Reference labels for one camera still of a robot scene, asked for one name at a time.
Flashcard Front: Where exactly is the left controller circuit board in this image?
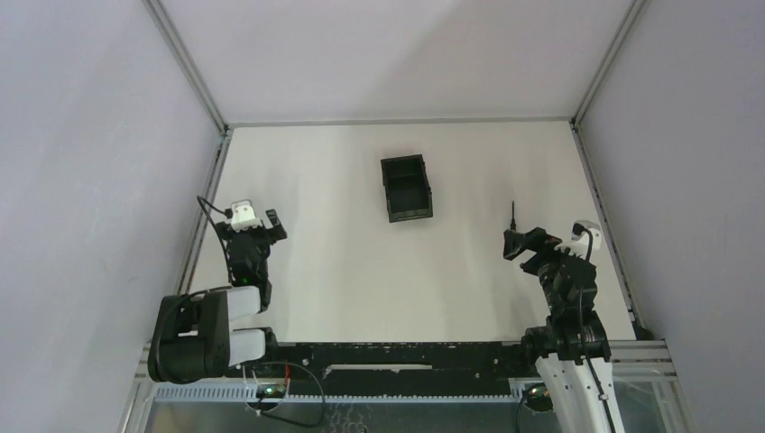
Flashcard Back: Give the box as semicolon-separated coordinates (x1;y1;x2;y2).
256;384;288;400

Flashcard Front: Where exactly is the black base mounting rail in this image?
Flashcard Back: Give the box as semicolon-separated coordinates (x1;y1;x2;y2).
245;341;539;396

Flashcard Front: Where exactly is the black plastic bin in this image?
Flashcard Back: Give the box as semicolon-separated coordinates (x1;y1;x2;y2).
381;154;434;224

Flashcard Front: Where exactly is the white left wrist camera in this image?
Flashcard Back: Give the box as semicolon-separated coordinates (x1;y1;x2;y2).
229;199;263;233

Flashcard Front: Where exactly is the left black cable loop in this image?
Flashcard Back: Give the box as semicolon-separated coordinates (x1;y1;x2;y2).
244;361;327;429

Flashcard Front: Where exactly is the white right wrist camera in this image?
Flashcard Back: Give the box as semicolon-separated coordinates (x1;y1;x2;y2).
555;220;604;261

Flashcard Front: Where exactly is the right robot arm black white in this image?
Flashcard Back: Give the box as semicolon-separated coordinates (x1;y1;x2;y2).
502;220;625;432

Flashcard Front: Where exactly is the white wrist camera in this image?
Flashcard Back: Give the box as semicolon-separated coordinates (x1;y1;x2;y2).
555;220;604;261
229;199;263;233

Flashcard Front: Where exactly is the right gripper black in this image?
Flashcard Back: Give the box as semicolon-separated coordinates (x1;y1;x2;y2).
502;226;586;313

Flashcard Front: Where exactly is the right controller circuit board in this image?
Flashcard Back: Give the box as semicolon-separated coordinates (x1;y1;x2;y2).
520;383;553;413

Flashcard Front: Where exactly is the controller circuit board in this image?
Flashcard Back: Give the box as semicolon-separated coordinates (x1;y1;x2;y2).
256;384;288;400
520;383;553;413

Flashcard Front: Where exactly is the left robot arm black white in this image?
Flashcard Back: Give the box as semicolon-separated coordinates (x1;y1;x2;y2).
147;205;288;384

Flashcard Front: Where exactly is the grey slotted cable duct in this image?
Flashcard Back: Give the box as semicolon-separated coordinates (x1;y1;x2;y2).
154;383;521;403

